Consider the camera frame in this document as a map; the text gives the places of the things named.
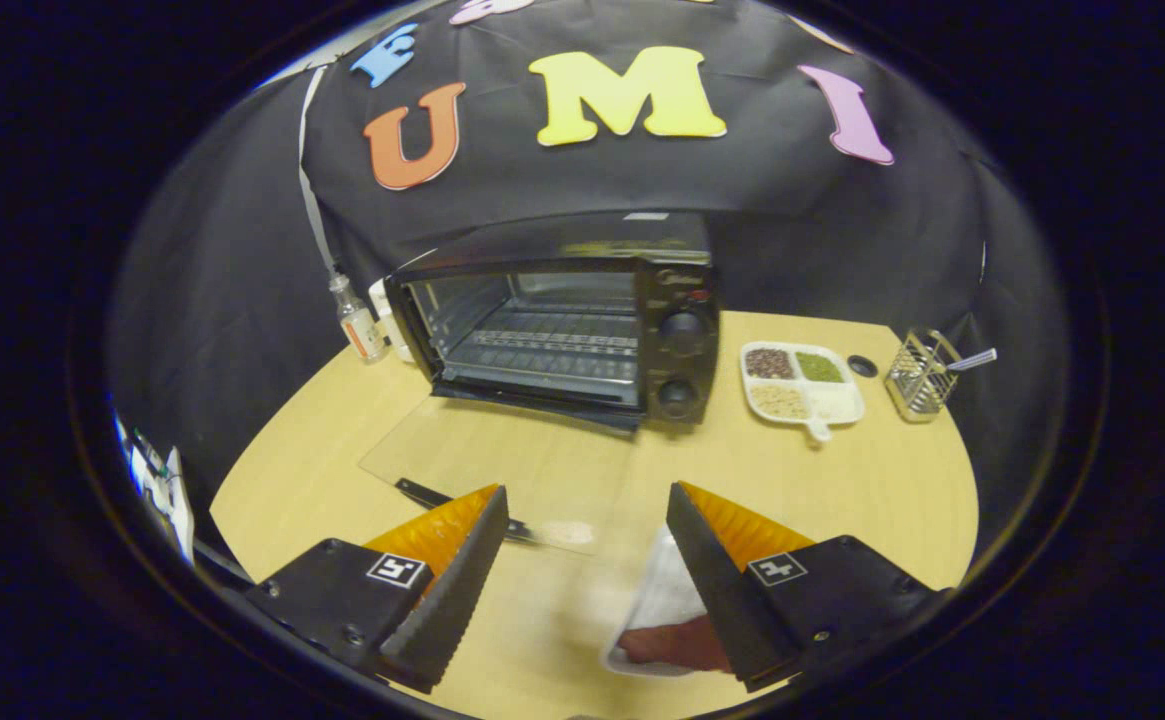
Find metal wire utensil holder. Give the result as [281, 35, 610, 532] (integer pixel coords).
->
[884, 328, 963, 424]

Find white divided dish with grains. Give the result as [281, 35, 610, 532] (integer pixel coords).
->
[739, 341, 866, 443]

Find small white rectangular tray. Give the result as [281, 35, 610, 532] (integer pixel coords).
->
[602, 525, 733, 679]

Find white equipment with cables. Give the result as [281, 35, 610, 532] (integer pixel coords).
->
[117, 415, 198, 566]

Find black toaster oven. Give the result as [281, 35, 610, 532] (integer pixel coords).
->
[359, 210, 723, 557]

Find clear bottle with orange label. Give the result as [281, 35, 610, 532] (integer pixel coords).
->
[329, 273, 388, 365]

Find brown meat piece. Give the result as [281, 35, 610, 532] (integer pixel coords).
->
[617, 615, 733, 673]

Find white slot toaster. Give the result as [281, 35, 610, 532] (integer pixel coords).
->
[369, 277, 415, 364]

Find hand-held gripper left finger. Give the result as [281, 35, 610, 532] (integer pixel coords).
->
[242, 484, 510, 694]

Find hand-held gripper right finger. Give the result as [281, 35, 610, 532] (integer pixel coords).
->
[666, 481, 953, 693]

